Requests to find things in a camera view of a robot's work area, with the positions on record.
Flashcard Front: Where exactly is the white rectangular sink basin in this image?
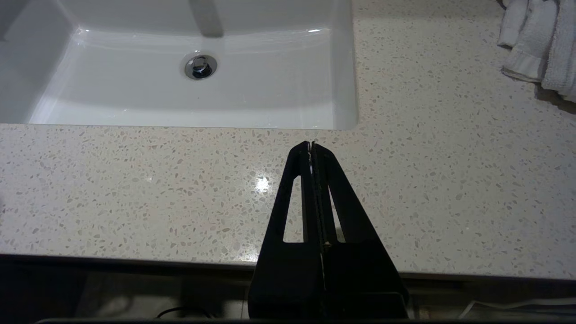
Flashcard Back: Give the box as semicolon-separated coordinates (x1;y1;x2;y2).
0;0;360;131

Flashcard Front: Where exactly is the white crumpled towel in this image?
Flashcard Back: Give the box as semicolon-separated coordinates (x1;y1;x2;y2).
497;0;576;103

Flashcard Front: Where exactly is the thin black floor cable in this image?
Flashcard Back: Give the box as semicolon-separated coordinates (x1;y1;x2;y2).
157;306;213;319

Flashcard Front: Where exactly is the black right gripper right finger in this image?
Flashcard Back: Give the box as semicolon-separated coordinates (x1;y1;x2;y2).
311;143;410;319

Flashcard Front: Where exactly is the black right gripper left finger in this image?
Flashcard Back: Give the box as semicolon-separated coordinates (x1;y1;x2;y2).
248;141;325;319

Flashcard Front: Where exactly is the chrome sink drain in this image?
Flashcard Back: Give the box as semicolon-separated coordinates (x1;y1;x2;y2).
184;54;218;80

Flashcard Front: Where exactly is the grey cable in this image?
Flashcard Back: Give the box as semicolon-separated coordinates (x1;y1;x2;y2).
457;298;576;320

